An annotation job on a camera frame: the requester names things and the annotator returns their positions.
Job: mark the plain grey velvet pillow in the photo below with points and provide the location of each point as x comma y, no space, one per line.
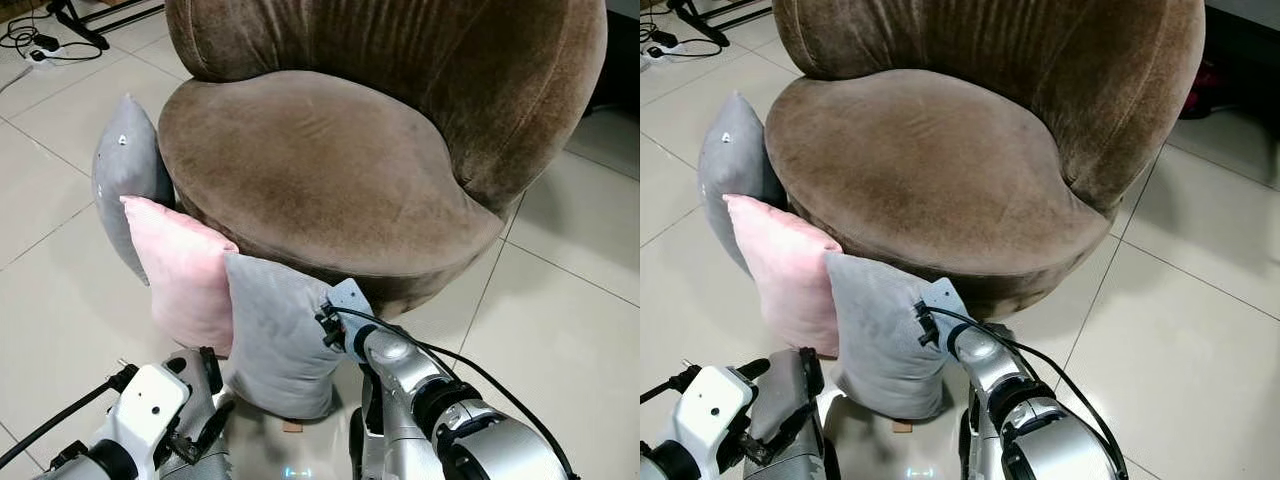
275,340
880,340

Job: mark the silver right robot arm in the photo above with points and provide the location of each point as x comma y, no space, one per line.
1050,440
480,440

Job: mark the pink velvet pillow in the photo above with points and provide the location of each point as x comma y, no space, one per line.
785,270
180,270

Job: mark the grey pillow with white tag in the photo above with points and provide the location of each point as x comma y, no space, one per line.
125,170
730,165

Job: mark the brown velvet round armchair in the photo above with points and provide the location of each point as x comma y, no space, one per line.
920,170
300,170

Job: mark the white power strip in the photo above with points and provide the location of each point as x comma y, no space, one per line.
45,55
658,55

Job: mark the black metal stand leg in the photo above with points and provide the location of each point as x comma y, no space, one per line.
78,22
700,20

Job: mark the red object under cabinet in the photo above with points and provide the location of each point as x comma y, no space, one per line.
1200,90

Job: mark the dark low cabinet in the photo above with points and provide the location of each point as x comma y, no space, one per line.
1245,55

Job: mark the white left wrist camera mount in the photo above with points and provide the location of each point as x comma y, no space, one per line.
715,410
150,405

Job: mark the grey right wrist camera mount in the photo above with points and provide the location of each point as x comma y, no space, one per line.
348,298
945,297

